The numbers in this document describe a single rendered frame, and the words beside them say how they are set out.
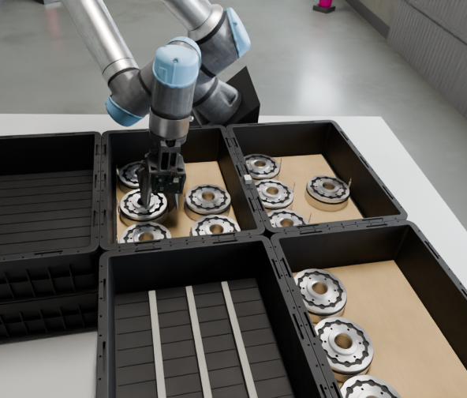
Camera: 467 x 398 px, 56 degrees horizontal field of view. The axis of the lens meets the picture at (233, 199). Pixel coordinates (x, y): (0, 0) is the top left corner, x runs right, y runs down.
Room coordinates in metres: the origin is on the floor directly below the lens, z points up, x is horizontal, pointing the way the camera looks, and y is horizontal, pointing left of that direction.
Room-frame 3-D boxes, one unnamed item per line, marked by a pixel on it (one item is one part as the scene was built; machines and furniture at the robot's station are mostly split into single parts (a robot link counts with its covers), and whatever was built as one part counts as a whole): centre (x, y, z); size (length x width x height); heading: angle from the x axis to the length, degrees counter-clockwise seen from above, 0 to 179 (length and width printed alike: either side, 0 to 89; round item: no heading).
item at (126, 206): (0.73, 0.19, 0.86); 0.10 x 0.10 x 0.01
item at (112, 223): (0.74, 0.13, 0.87); 0.40 x 0.30 x 0.11; 16
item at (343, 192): (0.84, -0.22, 0.86); 0.10 x 0.10 x 0.01
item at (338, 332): (0.42, -0.20, 0.86); 0.05 x 0.05 x 0.01
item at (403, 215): (0.82, -0.16, 0.92); 0.40 x 0.30 x 0.02; 16
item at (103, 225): (0.74, 0.13, 0.92); 0.40 x 0.30 x 0.02; 16
